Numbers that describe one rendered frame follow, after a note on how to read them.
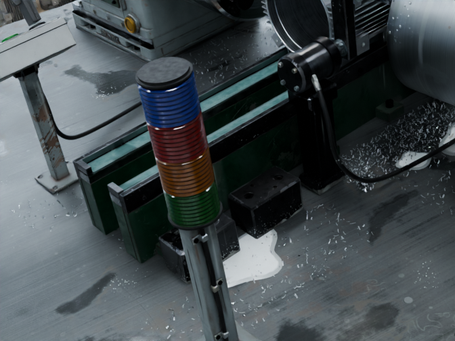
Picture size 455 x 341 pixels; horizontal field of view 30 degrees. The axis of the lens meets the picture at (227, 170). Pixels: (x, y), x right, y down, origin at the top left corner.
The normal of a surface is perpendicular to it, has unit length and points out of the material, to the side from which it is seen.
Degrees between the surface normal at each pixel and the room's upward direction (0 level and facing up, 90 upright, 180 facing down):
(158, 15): 90
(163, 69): 0
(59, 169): 90
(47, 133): 90
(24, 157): 0
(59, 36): 61
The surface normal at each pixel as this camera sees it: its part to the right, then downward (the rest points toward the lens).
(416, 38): -0.78, 0.32
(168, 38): 0.63, 0.37
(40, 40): 0.47, -0.07
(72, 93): -0.15, -0.81
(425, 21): -0.76, 0.08
